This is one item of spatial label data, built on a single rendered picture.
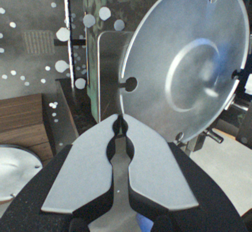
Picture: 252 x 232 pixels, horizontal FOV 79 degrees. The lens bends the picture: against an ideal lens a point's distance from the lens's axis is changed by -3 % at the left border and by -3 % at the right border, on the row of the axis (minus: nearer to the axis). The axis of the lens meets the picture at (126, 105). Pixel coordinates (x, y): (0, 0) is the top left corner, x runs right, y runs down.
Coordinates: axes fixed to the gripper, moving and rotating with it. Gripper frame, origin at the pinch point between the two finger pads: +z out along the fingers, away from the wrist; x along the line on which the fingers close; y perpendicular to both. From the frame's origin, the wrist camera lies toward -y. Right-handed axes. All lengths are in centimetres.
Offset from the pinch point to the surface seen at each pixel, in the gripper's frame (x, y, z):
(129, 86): 1.3, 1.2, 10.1
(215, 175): 104, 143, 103
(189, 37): 10.5, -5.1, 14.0
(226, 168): 108, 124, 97
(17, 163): -43, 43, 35
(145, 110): 3.9, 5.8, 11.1
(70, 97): -22, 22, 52
